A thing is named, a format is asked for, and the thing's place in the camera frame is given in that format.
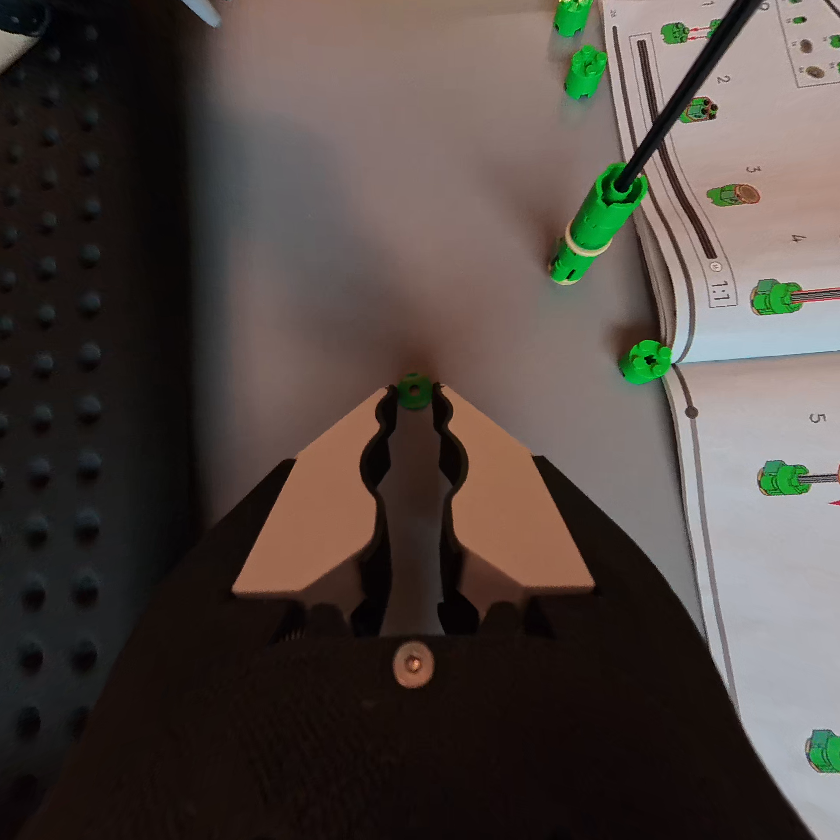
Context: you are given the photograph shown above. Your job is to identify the green round brick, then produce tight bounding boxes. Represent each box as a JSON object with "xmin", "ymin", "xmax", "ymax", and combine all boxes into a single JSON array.
[
  {"xmin": 553, "ymin": 0, "xmax": 595, "ymax": 38},
  {"xmin": 619, "ymin": 339, "xmax": 673, "ymax": 385},
  {"xmin": 563, "ymin": 44, "xmax": 609, "ymax": 101}
]

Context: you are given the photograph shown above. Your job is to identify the green stacked brick assembly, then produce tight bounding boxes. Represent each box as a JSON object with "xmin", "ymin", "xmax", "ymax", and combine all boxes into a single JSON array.
[{"xmin": 548, "ymin": 162, "xmax": 649, "ymax": 286}]

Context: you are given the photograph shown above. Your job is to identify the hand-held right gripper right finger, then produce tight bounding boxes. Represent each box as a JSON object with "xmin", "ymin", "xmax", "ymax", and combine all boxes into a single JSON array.
[{"xmin": 430, "ymin": 385, "xmax": 598, "ymax": 636}]

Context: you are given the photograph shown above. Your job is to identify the black studded baseplate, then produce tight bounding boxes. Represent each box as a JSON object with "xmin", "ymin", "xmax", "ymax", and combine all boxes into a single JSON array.
[{"xmin": 0, "ymin": 0, "xmax": 198, "ymax": 840}]

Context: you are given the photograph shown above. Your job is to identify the open instruction booklet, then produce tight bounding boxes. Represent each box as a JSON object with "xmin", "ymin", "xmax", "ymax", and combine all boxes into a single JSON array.
[{"xmin": 600, "ymin": 0, "xmax": 840, "ymax": 840}]

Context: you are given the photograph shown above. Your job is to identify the thin black rod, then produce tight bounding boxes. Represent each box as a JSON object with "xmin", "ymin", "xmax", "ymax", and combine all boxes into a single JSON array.
[{"xmin": 617, "ymin": 0, "xmax": 765, "ymax": 191}]

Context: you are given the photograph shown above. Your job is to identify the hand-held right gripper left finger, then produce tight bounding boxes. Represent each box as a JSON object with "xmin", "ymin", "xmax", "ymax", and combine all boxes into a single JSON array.
[{"xmin": 231, "ymin": 386, "xmax": 399, "ymax": 637}]

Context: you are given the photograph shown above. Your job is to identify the grey desk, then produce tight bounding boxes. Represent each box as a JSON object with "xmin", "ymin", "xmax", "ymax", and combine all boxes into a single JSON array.
[{"xmin": 187, "ymin": 0, "xmax": 739, "ymax": 716}]

